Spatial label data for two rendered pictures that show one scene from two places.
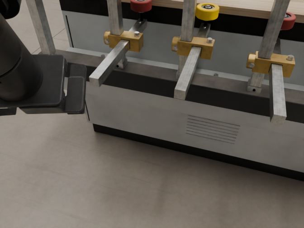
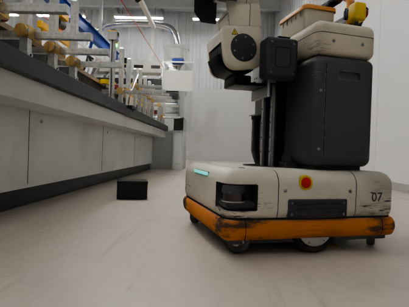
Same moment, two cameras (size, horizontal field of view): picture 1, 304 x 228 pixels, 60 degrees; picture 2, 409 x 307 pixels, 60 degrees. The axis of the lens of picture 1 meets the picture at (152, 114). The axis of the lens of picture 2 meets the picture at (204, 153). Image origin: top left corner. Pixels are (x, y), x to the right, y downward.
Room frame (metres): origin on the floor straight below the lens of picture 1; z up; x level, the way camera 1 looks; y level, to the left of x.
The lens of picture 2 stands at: (0.41, 1.30, 0.34)
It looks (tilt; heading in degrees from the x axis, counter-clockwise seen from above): 1 degrees down; 254
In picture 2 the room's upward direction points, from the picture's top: 2 degrees clockwise
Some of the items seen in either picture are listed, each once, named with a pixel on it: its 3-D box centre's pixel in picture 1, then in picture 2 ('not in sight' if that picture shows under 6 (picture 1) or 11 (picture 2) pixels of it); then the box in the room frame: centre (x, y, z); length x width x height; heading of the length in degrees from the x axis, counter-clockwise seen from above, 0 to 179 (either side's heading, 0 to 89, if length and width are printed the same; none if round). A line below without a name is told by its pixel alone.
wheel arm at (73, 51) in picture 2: not in sight; (66, 51); (0.60, -0.61, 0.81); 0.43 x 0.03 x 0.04; 163
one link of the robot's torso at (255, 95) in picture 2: not in sight; (249, 64); (-0.13, 0.00, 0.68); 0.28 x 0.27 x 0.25; 90
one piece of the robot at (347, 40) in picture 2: not in sight; (298, 94); (-0.39, -0.06, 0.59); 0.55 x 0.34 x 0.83; 90
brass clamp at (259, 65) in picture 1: (269, 63); (28, 34); (0.73, -0.37, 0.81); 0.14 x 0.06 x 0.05; 73
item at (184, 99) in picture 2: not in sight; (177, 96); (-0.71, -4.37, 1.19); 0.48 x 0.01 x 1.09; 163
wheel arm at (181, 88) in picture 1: (194, 55); (8, 8); (0.75, -0.14, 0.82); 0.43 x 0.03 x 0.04; 163
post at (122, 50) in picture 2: not in sight; (121, 76); (0.29, -1.78, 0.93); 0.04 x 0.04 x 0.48; 73
